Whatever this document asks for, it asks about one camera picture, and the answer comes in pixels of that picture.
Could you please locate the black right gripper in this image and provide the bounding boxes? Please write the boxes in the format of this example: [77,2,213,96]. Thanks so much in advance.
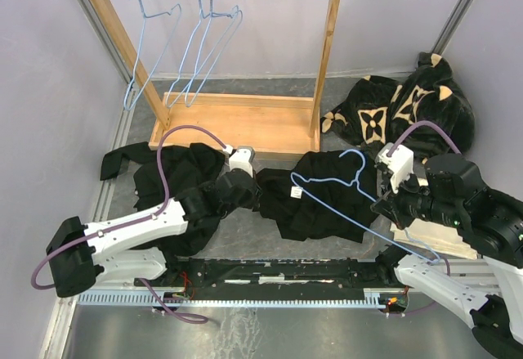
[369,165,463,229]

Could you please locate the black shirt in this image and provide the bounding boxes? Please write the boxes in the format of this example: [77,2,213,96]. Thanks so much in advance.
[100,141,225,257]
[257,149,377,243]

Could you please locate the light blue wire hanger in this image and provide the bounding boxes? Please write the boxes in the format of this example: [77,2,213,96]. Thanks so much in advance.
[165,0,213,108]
[123,0,182,111]
[182,0,244,108]
[289,149,442,265]

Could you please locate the wooden clothes rack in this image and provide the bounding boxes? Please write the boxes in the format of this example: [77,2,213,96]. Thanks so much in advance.
[89,0,341,160]

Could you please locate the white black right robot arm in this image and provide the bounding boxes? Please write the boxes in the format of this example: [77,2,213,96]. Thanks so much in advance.
[371,145,522,358]

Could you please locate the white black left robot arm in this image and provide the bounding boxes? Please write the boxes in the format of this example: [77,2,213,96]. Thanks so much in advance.
[46,168,259,298]

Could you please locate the cream folded cloth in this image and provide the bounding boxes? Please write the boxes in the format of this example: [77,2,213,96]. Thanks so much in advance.
[391,219,478,259]

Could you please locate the black cream fleece garment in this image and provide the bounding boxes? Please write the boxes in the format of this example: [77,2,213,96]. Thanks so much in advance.
[320,52,475,157]

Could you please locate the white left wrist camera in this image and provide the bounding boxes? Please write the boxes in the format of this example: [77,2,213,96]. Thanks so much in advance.
[222,145,255,177]

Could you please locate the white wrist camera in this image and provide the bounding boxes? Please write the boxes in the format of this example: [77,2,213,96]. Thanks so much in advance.
[222,145,255,177]
[375,142,414,194]

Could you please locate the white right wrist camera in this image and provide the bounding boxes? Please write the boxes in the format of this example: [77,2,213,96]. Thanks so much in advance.
[375,142,414,194]

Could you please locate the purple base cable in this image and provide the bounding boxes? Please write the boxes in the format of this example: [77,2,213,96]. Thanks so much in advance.
[138,276,209,325]

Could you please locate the light blue cable duct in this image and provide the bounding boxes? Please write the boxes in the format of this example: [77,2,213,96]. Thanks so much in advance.
[77,289,386,310]

